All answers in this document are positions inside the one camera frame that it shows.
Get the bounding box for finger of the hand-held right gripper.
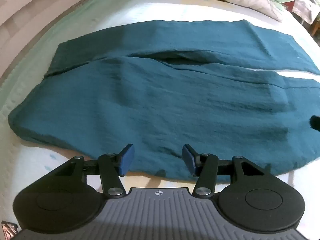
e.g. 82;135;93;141
309;115;320;131

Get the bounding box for bed with white quilted sheet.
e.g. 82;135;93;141
0;0;320;230

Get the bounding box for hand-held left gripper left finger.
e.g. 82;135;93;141
53;143;135;198

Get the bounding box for beige wooden headboard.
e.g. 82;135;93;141
0;0;118;78

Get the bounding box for teal pants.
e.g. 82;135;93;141
7;19;320;183

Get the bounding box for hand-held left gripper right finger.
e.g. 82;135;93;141
182;144;273;198

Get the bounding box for red patterned object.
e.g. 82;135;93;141
1;220;19;240

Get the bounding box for printed cloth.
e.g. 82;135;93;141
291;0;320;25

